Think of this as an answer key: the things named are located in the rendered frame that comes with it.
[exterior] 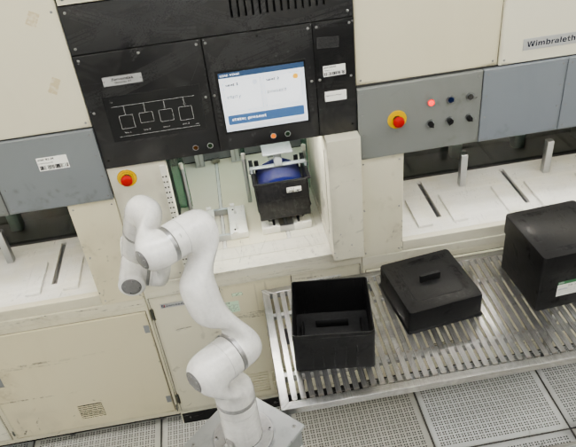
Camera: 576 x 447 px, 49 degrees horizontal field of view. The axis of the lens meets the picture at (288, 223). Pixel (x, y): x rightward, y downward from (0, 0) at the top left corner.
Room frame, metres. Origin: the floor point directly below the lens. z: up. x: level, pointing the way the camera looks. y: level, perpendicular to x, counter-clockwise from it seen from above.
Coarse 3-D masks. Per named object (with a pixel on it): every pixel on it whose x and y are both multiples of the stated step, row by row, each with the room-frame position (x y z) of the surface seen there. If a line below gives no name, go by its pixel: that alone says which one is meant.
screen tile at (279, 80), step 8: (296, 72) 1.97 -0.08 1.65; (264, 80) 1.96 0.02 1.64; (272, 80) 1.96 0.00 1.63; (280, 80) 1.96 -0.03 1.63; (288, 80) 1.96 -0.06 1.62; (296, 80) 1.97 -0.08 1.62; (296, 88) 1.97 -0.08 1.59; (272, 96) 1.96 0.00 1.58; (280, 96) 1.96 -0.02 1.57; (288, 96) 1.96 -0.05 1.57; (296, 96) 1.97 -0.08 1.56; (272, 104) 1.96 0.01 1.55; (280, 104) 1.96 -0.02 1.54
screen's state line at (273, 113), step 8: (256, 112) 1.95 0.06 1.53; (264, 112) 1.96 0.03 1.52; (272, 112) 1.96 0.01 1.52; (280, 112) 1.96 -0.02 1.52; (288, 112) 1.96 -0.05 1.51; (296, 112) 1.96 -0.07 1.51; (232, 120) 1.95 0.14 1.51; (240, 120) 1.95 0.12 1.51; (248, 120) 1.95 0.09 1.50; (256, 120) 1.95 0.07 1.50
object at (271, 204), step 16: (272, 144) 2.29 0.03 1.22; (288, 144) 2.28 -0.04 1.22; (304, 160) 2.27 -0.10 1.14; (256, 176) 2.30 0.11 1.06; (304, 176) 2.25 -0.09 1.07; (256, 192) 2.16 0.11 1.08; (272, 192) 2.16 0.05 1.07; (288, 192) 2.16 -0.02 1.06; (304, 192) 2.16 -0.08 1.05; (272, 208) 2.15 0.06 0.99; (288, 208) 2.16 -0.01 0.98; (304, 208) 2.16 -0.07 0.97
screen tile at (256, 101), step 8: (240, 80) 1.95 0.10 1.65; (248, 80) 1.95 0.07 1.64; (224, 88) 1.95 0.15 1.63; (232, 88) 1.95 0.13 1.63; (240, 88) 1.95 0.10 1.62; (248, 88) 1.95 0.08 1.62; (256, 88) 1.96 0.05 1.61; (224, 96) 1.95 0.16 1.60; (256, 96) 1.96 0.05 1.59; (232, 104) 1.95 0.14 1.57; (240, 104) 1.95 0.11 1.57; (248, 104) 1.95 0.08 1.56; (256, 104) 1.96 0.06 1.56
